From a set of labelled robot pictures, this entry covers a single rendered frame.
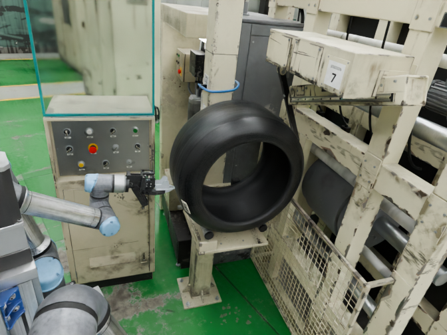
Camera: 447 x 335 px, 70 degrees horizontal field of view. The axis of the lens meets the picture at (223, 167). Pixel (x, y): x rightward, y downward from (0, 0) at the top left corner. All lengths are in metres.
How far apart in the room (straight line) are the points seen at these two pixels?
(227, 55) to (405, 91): 0.79
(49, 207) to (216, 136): 0.63
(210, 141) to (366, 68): 0.59
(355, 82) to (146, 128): 1.18
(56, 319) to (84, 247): 1.59
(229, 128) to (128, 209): 1.05
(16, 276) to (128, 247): 1.39
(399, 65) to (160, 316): 1.96
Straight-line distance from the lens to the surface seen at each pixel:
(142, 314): 2.37
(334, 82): 1.16
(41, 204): 1.19
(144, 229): 2.20
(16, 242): 0.93
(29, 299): 1.02
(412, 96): 1.18
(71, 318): 0.69
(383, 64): 1.19
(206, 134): 1.25
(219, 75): 1.58
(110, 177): 1.35
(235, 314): 2.39
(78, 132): 1.89
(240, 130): 1.24
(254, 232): 1.74
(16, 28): 10.34
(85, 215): 1.25
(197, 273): 2.25
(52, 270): 1.38
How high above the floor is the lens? 1.89
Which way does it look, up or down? 28 degrees down
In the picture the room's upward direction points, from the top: 7 degrees clockwise
